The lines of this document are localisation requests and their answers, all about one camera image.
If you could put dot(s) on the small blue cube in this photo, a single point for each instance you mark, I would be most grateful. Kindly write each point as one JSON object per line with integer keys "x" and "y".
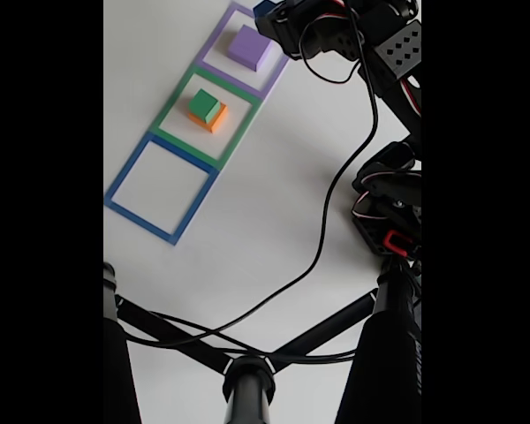
{"x": 261, "y": 6}

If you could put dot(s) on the black tripod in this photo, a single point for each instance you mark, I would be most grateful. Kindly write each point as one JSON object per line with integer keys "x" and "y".
{"x": 388, "y": 353}

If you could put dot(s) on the blue square frame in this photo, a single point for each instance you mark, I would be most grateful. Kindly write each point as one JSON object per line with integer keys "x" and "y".
{"x": 123, "y": 194}

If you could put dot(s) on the orange block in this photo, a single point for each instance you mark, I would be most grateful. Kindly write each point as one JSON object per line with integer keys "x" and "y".
{"x": 218, "y": 121}

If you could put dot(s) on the green cube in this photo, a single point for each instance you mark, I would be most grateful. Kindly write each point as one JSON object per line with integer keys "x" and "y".
{"x": 202, "y": 103}

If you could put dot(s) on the large purple block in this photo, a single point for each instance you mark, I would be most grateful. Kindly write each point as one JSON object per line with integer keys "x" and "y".
{"x": 247, "y": 44}

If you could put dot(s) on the green square frame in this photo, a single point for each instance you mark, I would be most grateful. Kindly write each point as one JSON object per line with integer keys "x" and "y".
{"x": 168, "y": 112}

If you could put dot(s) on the red clamp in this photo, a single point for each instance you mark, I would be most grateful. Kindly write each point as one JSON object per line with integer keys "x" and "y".
{"x": 391, "y": 240}

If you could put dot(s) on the purple square frame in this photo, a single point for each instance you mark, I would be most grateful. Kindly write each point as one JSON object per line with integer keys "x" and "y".
{"x": 212, "y": 44}

